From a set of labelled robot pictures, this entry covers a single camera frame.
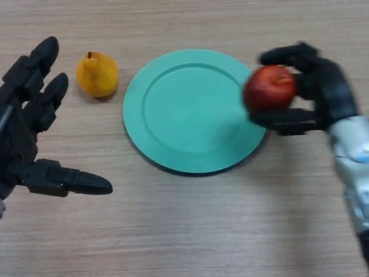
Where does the green round plate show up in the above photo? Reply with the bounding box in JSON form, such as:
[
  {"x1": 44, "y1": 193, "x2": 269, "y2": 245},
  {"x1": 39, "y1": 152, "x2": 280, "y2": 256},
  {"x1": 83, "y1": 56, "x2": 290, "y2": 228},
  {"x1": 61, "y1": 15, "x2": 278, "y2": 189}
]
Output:
[{"x1": 122, "y1": 48, "x2": 269, "y2": 175}]

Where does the yellow pear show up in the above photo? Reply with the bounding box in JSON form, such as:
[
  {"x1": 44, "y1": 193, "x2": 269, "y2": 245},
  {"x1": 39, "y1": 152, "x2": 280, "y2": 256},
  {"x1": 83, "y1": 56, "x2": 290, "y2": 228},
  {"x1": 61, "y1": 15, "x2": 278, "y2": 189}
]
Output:
[{"x1": 76, "y1": 51, "x2": 120, "y2": 99}]

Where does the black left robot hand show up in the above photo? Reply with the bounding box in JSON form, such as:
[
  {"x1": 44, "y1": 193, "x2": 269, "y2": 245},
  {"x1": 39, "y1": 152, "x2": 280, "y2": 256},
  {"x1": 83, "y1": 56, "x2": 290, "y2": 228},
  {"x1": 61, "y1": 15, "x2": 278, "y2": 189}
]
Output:
[{"x1": 0, "y1": 36, "x2": 114, "y2": 200}]

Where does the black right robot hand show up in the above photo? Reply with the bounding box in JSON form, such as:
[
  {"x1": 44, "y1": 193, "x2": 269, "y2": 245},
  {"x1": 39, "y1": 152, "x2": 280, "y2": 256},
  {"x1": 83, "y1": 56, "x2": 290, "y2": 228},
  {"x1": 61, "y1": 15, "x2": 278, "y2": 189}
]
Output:
[{"x1": 248, "y1": 42, "x2": 360, "y2": 136}]

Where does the red apple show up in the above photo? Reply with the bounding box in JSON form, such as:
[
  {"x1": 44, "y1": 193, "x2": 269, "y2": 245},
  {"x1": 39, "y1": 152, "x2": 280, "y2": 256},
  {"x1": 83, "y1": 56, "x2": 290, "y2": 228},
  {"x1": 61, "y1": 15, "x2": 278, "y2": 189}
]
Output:
[{"x1": 243, "y1": 65, "x2": 298, "y2": 113}]

